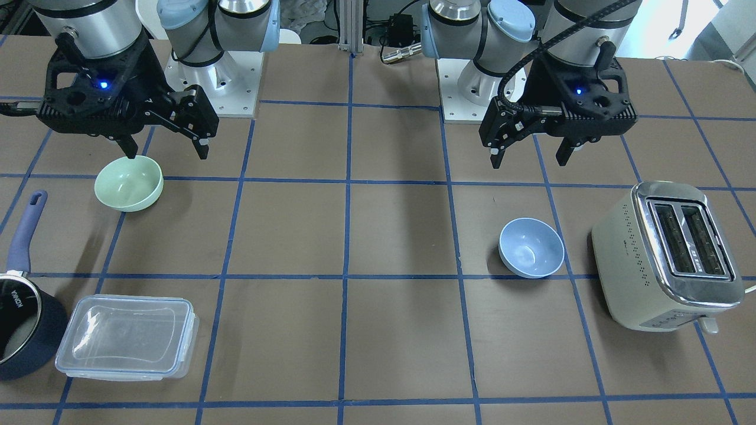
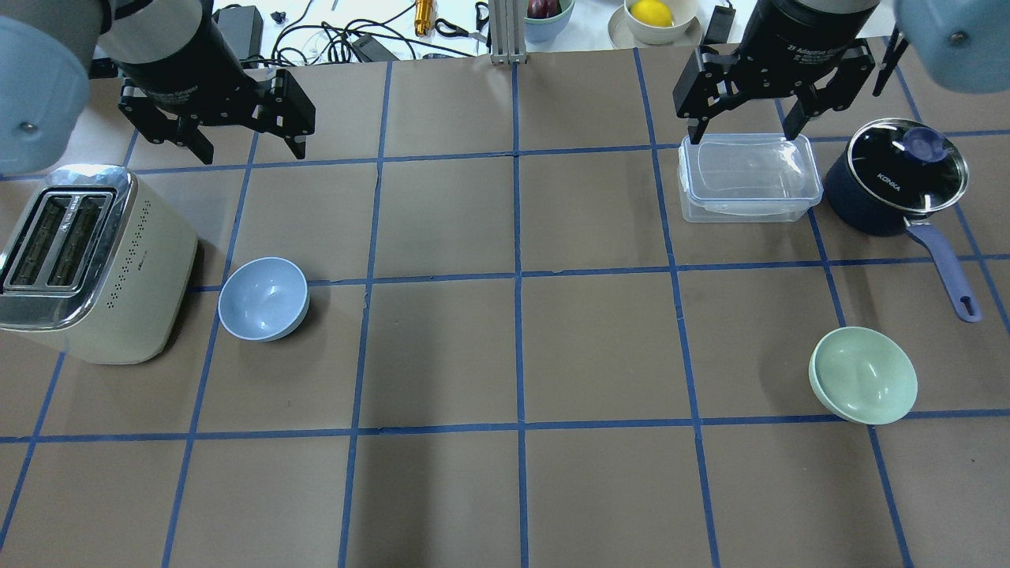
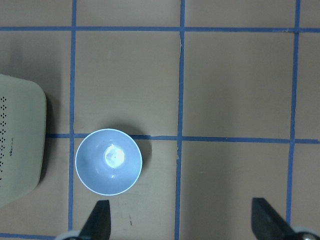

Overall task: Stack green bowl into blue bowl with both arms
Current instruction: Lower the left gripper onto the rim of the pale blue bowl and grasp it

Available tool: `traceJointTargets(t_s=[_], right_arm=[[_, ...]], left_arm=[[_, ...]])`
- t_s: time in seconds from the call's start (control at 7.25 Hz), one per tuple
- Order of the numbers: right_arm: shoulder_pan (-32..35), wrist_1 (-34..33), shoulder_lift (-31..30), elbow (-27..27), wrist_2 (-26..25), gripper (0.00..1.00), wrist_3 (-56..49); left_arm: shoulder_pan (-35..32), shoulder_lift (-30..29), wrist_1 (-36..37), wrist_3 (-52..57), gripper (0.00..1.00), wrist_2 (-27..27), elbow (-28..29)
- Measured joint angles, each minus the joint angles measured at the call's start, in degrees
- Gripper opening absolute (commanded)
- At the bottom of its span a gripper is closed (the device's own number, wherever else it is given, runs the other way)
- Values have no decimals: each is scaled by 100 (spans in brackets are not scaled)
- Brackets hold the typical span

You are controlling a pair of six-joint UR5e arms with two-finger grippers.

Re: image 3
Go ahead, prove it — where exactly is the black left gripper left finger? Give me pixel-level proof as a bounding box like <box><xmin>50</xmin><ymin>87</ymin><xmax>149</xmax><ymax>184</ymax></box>
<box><xmin>79</xmin><ymin>200</ymin><xmax>111</xmax><ymax>240</ymax></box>

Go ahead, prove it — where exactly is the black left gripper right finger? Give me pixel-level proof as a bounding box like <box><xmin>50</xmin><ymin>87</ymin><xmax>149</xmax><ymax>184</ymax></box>
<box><xmin>251</xmin><ymin>197</ymin><xmax>296</xmax><ymax>240</ymax></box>

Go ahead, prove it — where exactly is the blue bowl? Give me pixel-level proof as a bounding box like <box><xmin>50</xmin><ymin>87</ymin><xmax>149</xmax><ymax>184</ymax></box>
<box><xmin>74</xmin><ymin>128</ymin><xmax>143</xmax><ymax>196</ymax></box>

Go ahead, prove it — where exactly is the white chrome toaster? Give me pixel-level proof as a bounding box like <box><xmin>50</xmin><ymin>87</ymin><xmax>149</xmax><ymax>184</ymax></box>
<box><xmin>0</xmin><ymin>74</ymin><xmax>47</xmax><ymax>207</ymax></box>

